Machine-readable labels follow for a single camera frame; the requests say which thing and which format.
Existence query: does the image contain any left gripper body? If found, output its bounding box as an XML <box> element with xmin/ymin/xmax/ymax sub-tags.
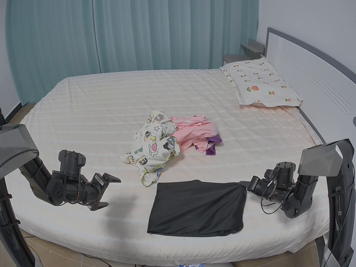
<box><xmin>77</xmin><ymin>173</ymin><xmax>109</xmax><ymax>209</ymax></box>

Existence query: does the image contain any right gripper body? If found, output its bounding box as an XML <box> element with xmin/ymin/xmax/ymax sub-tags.
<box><xmin>246</xmin><ymin>175</ymin><xmax>269</xmax><ymax>199</ymax></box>

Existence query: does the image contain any black T-shirt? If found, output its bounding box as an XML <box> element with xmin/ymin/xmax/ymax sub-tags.
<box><xmin>147</xmin><ymin>180</ymin><xmax>247</xmax><ymax>237</ymax></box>

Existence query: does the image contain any bed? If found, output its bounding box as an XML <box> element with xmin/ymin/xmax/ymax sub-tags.
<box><xmin>0</xmin><ymin>27</ymin><xmax>356</xmax><ymax>261</ymax></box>

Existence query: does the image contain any white printed garment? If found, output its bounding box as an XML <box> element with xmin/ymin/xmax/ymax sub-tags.
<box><xmin>120</xmin><ymin>110</ymin><xmax>181</xmax><ymax>187</ymax></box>

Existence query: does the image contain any purple garment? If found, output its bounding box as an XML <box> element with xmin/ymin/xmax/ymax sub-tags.
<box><xmin>195</xmin><ymin>134</ymin><xmax>223</xmax><ymax>156</ymax></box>

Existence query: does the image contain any pink garment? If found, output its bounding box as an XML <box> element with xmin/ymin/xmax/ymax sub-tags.
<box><xmin>169</xmin><ymin>115</ymin><xmax>220</xmax><ymax>151</ymax></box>

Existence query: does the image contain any white printed pillow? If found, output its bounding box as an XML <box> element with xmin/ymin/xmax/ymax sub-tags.
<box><xmin>219</xmin><ymin>57</ymin><xmax>304</xmax><ymax>108</ymax></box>

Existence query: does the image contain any grey bedside table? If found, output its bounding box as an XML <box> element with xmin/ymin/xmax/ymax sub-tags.
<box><xmin>223</xmin><ymin>38</ymin><xmax>265</xmax><ymax>64</ymax></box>

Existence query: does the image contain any black cable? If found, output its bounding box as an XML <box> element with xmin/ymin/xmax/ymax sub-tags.
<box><xmin>260</xmin><ymin>196</ymin><xmax>285</xmax><ymax>215</ymax></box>
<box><xmin>0</xmin><ymin>149</ymin><xmax>39</xmax><ymax>169</ymax></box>
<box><xmin>81</xmin><ymin>253</ymin><xmax>112</xmax><ymax>267</ymax></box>

